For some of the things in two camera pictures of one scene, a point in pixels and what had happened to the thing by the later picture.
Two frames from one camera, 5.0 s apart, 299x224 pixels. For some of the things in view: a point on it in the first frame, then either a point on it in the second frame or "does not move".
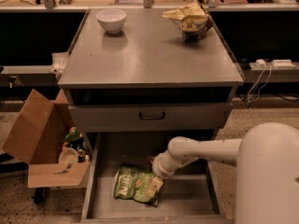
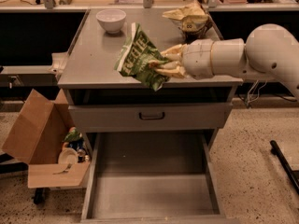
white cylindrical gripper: [160, 169] → [196, 60]
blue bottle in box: [78, 144] does not move
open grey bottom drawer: [192, 194] does not move
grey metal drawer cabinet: [149, 77] does not move
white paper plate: [67, 156] does not move
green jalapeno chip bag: [133, 183] → [137, 52]
